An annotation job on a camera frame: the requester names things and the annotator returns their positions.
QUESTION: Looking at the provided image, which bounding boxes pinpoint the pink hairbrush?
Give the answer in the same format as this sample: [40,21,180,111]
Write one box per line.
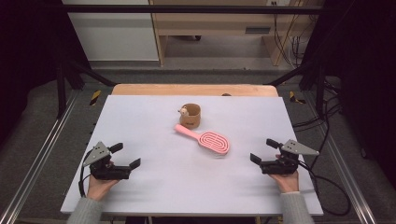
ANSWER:
[173,123,232,157]

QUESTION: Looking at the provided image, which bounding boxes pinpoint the white cabinet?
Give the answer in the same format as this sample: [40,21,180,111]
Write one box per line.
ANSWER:
[61,0,161,63]

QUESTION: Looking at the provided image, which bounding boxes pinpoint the bundle of hanging cables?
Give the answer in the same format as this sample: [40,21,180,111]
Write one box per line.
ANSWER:
[272,1,307,68]

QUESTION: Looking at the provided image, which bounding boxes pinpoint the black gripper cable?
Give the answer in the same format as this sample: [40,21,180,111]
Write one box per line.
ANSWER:
[297,160,352,217]
[78,148,94,199]

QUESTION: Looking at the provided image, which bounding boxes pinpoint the yellow black floor tape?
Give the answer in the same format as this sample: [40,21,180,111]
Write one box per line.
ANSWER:
[89,89,103,106]
[289,91,307,105]

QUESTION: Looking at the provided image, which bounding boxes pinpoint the aluminium floor rail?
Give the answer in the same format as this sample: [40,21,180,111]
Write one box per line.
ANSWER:
[303,92,377,224]
[0,90,80,224]

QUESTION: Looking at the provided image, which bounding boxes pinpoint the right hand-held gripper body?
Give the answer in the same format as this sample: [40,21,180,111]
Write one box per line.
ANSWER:
[261,138,320,175]

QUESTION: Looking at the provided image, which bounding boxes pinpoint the black frame stand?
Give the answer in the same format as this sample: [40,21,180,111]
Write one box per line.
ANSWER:
[264,59,328,119]
[55,59,118,119]

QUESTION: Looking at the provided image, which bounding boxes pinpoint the wooden table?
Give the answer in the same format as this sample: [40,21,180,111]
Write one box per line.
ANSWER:
[111,83,279,97]

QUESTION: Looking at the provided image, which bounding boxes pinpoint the light wooden desk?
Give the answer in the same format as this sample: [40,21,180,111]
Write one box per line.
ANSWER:
[148,0,312,67]

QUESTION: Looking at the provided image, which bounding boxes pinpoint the black curtain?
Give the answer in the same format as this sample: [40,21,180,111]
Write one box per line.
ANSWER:
[0,0,92,144]
[306,0,396,188]

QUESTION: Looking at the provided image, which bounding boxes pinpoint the white table board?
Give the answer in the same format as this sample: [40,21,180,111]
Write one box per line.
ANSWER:
[60,94,325,217]

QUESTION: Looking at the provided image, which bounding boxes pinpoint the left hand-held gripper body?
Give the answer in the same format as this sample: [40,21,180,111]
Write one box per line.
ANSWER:
[82,141,132,181]

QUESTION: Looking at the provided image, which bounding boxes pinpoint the black floor cables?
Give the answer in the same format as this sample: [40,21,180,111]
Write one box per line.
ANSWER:
[292,78,344,129]

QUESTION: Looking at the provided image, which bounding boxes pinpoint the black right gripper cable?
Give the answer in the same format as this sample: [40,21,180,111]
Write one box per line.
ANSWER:
[297,160,352,217]

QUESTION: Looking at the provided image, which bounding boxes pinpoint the brown cup with animal figure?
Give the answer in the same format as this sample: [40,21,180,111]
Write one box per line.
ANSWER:
[177,103,202,130]

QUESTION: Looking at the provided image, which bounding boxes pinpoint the person's left hand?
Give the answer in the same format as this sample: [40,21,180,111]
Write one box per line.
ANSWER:
[86,174,120,202]

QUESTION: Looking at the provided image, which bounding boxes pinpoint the person's right hand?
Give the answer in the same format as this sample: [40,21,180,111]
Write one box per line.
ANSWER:
[269,170,301,194]

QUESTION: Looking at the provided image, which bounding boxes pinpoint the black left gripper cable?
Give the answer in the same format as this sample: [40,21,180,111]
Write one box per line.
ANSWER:
[78,148,94,199]

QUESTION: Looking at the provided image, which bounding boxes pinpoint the black frame crossbar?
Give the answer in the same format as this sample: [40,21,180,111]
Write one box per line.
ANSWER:
[62,4,325,15]

